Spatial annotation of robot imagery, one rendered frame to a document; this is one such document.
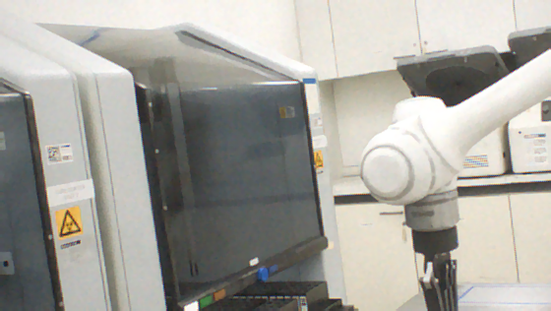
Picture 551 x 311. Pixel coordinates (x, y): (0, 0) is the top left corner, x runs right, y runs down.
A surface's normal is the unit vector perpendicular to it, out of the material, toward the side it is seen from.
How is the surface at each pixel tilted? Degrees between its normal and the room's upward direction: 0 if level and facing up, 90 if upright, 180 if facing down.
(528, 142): 90
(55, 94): 90
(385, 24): 90
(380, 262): 90
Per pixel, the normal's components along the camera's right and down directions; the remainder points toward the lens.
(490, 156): -0.47, 0.11
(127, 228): 0.88, -0.09
